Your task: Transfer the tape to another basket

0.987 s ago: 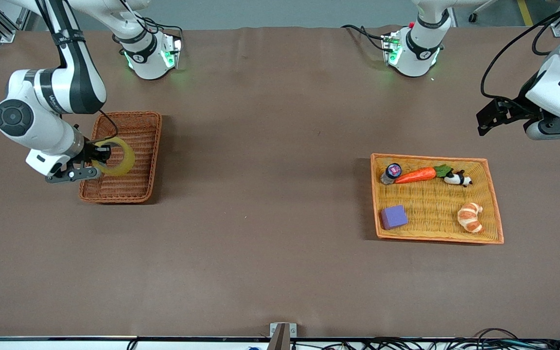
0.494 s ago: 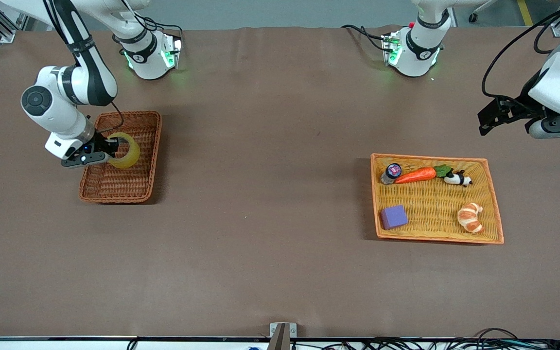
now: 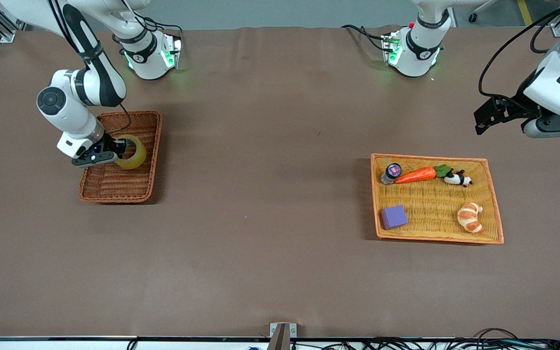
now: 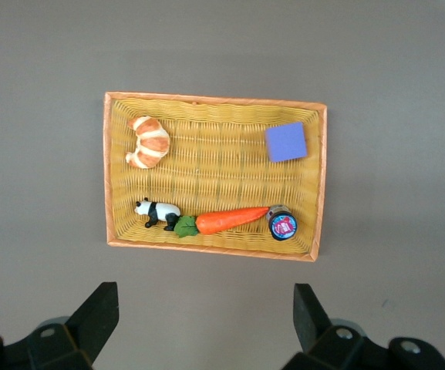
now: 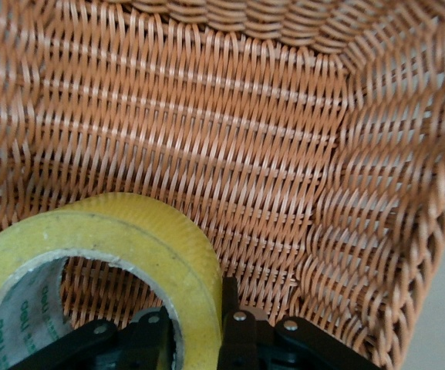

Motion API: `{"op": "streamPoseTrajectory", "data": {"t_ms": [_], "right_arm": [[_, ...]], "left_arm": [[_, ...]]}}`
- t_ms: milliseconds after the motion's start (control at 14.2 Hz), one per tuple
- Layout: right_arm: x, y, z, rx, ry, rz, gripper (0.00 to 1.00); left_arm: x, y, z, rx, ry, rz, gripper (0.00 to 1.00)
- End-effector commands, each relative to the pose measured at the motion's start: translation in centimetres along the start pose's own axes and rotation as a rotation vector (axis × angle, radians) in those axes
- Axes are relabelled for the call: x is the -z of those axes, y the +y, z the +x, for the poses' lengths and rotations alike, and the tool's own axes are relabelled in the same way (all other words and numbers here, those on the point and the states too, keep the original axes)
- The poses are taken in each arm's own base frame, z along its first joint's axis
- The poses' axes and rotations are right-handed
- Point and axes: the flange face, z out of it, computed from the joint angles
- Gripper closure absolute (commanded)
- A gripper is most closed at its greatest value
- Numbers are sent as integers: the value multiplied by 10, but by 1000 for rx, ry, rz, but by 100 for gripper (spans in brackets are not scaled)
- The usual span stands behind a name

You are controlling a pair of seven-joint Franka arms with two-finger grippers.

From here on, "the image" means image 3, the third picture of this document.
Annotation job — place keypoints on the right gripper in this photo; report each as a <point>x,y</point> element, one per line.
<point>110,144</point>

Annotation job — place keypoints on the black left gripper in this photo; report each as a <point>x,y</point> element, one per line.
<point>524,106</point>

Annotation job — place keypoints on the yellow tape roll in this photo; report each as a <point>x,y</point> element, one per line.
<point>139,155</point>

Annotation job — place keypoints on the black white panda toy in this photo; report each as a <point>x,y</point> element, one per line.
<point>457,179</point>

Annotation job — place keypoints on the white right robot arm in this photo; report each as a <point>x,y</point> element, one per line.
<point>90,82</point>

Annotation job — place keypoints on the brown deep wicker basket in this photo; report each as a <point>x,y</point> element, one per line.
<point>114,184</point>

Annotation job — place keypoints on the orange flat wicker basket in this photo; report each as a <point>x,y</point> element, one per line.
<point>435,209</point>

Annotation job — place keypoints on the orange toy carrot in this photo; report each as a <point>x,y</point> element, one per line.
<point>416,175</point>

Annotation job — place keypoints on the toy croissant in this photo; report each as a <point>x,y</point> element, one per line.
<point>469,218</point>

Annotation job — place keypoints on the small bottle purple cap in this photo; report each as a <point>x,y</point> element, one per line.
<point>392,172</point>

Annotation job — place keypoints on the purple foam block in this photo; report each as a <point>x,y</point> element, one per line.
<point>394,217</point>

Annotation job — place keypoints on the table cover sheet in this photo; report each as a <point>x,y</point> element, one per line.
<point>280,267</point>

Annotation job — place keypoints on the metal bracket with wooden post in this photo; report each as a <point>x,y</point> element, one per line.
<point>282,335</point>

